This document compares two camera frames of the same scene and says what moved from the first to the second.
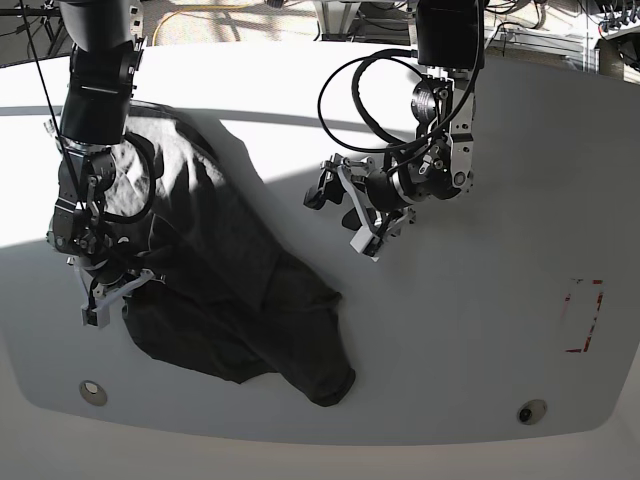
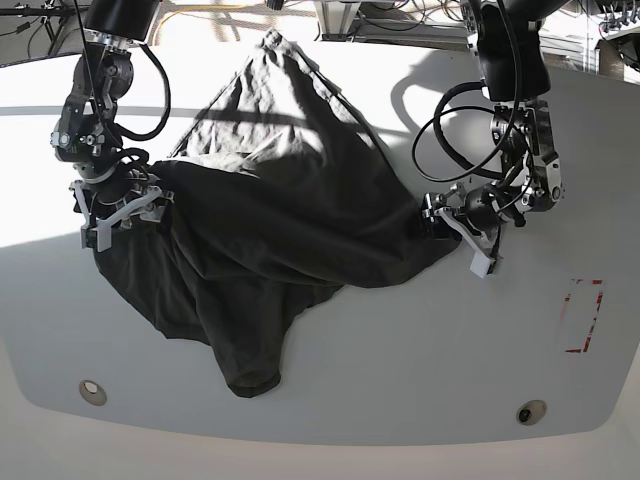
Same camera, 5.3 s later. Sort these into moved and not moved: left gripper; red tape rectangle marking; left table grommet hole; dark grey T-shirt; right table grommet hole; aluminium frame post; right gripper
Moved: dark grey T-shirt; left gripper; right gripper
Not moved: right table grommet hole; red tape rectangle marking; aluminium frame post; left table grommet hole
